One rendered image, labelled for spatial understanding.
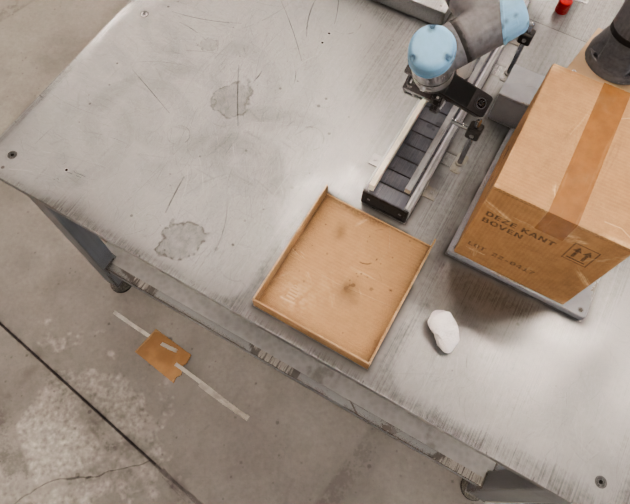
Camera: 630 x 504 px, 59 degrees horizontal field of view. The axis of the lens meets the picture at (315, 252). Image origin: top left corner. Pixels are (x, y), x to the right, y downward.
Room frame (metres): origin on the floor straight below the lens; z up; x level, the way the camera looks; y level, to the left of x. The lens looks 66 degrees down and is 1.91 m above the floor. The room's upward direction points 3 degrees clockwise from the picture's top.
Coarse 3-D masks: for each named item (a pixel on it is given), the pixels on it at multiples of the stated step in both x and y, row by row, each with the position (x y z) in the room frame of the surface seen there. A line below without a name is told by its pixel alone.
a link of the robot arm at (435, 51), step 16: (416, 32) 0.68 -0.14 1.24; (432, 32) 0.67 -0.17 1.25; (448, 32) 0.67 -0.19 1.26; (416, 48) 0.65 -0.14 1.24; (432, 48) 0.65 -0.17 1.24; (448, 48) 0.64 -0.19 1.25; (416, 64) 0.63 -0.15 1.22; (432, 64) 0.63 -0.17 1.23; (448, 64) 0.63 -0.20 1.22; (464, 64) 0.66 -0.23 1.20; (416, 80) 0.67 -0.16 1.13; (432, 80) 0.64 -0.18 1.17
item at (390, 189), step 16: (448, 112) 0.81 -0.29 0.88; (416, 128) 0.76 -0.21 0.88; (432, 128) 0.76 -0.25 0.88; (448, 128) 0.76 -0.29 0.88; (416, 144) 0.72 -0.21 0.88; (400, 160) 0.67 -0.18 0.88; (416, 160) 0.68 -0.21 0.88; (384, 176) 0.63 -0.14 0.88; (400, 176) 0.63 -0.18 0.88; (368, 192) 0.59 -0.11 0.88; (384, 192) 0.59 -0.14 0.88; (400, 192) 0.59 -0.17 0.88; (400, 208) 0.56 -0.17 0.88
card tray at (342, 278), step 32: (320, 224) 0.53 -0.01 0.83; (352, 224) 0.54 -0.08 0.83; (384, 224) 0.54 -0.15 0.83; (288, 256) 0.45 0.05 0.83; (320, 256) 0.46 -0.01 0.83; (352, 256) 0.46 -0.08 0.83; (384, 256) 0.47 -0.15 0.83; (416, 256) 0.47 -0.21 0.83; (288, 288) 0.38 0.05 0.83; (320, 288) 0.39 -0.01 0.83; (352, 288) 0.39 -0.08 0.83; (384, 288) 0.39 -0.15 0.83; (288, 320) 0.31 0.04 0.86; (320, 320) 0.32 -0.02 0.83; (352, 320) 0.32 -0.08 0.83; (384, 320) 0.33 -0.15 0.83; (352, 352) 0.26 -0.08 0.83
